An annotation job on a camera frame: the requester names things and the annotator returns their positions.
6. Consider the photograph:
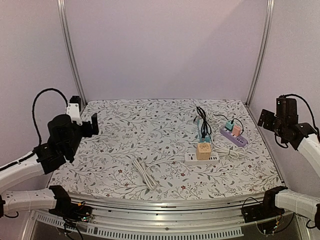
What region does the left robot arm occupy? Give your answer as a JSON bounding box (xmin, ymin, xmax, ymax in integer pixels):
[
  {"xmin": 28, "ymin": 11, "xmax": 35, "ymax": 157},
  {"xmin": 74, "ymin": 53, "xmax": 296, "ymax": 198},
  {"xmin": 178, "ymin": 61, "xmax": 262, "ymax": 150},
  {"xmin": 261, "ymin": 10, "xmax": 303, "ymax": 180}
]
[{"xmin": 0, "ymin": 114, "xmax": 99, "ymax": 222}]

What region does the pink charger plug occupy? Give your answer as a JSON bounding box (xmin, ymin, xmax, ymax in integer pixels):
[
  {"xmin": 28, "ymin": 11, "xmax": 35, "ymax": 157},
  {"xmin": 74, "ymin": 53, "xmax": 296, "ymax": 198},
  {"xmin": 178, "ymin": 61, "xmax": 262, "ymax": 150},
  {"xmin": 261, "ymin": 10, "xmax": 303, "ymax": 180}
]
[{"xmin": 232, "ymin": 125, "xmax": 242, "ymax": 136}]

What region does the beige charger plug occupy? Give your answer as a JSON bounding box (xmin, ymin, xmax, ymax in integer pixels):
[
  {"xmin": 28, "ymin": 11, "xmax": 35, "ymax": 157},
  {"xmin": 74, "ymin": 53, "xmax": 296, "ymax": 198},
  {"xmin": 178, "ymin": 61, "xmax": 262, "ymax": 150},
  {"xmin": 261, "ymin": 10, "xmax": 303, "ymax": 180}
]
[{"xmin": 196, "ymin": 142, "xmax": 212, "ymax": 161}]

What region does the aluminium frame post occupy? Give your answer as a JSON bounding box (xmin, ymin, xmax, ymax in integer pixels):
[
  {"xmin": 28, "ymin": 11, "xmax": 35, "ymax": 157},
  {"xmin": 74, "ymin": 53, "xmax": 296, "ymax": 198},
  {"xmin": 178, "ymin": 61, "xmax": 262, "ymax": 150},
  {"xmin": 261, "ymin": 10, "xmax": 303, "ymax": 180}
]
[
  {"xmin": 245, "ymin": 0, "xmax": 275, "ymax": 108},
  {"xmin": 56, "ymin": 0, "xmax": 88, "ymax": 107}
]

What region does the white cord of teal strip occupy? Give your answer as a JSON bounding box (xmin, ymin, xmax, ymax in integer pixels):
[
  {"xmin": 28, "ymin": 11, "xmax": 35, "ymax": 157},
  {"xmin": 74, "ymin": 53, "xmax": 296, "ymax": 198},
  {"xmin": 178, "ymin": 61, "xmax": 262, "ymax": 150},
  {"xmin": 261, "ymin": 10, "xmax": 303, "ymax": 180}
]
[{"xmin": 212, "ymin": 144, "xmax": 247, "ymax": 161}]

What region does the floral table cloth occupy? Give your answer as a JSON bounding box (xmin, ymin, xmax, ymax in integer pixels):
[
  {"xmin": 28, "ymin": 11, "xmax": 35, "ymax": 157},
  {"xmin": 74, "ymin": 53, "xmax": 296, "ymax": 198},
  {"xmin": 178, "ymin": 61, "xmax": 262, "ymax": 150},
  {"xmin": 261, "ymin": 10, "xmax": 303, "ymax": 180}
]
[{"xmin": 49, "ymin": 99, "xmax": 282, "ymax": 201}]

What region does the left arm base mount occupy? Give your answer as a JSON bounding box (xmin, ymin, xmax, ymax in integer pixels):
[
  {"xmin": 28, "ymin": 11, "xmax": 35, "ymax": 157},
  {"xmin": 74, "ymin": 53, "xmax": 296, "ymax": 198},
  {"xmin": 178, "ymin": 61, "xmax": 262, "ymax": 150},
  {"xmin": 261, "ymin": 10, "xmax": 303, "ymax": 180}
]
[{"xmin": 48, "ymin": 185, "xmax": 93, "ymax": 222}]

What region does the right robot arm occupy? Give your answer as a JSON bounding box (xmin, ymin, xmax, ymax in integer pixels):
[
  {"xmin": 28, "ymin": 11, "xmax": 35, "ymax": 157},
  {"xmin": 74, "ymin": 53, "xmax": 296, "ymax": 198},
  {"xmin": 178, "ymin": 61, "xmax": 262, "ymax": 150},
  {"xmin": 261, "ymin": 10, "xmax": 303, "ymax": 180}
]
[{"xmin": 257, "ymin": 93, "xmax": 320, "ymax": 228}]

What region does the white power strip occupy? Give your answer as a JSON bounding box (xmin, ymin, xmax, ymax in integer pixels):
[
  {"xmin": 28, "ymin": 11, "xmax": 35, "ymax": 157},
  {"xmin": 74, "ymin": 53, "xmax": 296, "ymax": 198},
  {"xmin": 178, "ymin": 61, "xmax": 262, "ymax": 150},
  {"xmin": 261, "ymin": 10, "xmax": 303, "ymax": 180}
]
[{"xmin": 184, "ymin": 152, "xmax": 220, "ymax": 166}]

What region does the aluminium front rail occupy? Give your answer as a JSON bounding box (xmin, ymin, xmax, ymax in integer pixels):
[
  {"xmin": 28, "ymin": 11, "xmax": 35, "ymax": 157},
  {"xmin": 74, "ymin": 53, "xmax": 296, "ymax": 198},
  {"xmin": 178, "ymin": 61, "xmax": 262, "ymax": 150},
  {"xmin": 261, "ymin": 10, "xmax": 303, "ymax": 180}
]
[{"xmin": 21, "ymin": 192, "xmax": 312, "ymax": 240}]

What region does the purple power strip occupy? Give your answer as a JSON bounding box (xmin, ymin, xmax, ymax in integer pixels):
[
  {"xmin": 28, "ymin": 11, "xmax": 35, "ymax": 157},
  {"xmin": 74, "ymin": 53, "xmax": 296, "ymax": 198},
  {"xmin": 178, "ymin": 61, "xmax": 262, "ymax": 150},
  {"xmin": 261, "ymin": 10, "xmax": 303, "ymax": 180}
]
[{"xmin": 219, "ymin": 127, "xmax": 249, "ymax": 148}]

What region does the teal blue power strip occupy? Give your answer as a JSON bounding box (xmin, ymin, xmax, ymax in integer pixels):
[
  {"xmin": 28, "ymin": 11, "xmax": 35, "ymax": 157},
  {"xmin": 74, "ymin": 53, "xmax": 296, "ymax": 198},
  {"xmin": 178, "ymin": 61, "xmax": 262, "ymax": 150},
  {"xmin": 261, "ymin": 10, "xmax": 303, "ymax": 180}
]
[{"xmin": 196, "ymin": 118, "xmax": 212, "ymax": 143}]

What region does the right aluminium frame post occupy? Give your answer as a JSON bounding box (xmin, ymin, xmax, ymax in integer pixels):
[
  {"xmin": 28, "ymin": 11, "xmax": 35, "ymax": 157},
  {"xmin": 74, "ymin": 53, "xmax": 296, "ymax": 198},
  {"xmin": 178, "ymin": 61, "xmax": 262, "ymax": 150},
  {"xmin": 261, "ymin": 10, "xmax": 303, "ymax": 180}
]
[{"xmin": 245, "ymin": 0, "xmax": 275, "ymax": 108}]

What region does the left aluminium frame post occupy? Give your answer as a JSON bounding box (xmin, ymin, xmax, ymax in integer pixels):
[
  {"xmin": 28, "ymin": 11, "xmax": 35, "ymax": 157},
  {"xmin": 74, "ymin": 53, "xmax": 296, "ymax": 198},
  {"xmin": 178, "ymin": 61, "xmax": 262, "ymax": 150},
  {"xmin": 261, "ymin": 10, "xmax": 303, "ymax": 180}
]
[{"xmin": 56, "ymin": 0, "xmax": 88, "ymax": 107}]

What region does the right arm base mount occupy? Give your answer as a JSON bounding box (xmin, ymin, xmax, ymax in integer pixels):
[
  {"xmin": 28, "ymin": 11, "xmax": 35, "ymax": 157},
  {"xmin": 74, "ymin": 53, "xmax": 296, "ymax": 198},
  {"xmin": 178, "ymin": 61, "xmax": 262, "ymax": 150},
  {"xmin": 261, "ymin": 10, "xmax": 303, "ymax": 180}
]
[{"xmin": 241, "ymin": 186, "xmax": 288, "ymax": 223}]

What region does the white coiled power cord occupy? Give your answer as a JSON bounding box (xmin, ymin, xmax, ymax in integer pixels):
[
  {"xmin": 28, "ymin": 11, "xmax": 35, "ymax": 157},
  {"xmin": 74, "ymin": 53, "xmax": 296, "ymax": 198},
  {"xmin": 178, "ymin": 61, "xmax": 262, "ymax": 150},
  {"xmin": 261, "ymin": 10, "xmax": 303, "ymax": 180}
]
[{"xmin": 204, "ymin": 111, "xmax": 226, "ymax": 126}]

